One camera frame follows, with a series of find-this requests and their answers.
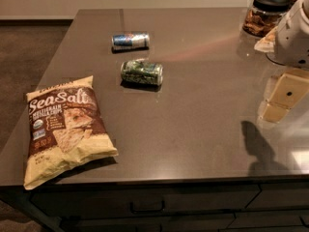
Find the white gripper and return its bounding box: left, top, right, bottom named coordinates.
left=258, top=0, right=309, bottom=123

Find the green soda can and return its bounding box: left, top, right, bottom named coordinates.
left=121, top=60, right=163, bottom=86

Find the blue silver soda can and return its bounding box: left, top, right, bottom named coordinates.
left=112, top=33, right=150, bottom=51

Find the glass jar with black lid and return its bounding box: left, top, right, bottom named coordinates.
left=242, top=0, right=290, bottom=38

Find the sea salt chips bag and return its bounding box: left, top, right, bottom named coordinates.
left=24, top=76, right=118, bottom=190

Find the dark drawer handle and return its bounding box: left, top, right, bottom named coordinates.
left=129, top=200, right=165, bottom=215

